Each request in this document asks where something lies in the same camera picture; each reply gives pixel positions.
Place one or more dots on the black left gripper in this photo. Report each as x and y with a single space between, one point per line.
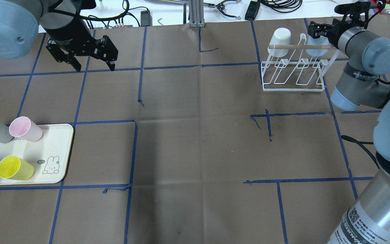
69 33

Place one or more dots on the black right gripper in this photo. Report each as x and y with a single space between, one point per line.
332 32

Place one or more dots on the white ikea cup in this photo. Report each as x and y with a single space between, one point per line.
281 36

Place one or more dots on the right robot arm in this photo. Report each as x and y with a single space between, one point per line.
367 221

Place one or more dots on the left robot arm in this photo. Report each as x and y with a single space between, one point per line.
20 21

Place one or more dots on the pink cup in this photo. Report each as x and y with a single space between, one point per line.
24 128

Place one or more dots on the white cup tray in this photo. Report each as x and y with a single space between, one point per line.
49 155

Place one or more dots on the yellow cup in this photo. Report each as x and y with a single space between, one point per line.
14 168

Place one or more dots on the black power adapter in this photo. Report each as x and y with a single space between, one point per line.
252 10

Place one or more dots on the white wire cup rack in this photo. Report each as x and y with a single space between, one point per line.
302 69

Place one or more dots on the aluminium frame post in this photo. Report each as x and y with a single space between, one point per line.
196 13

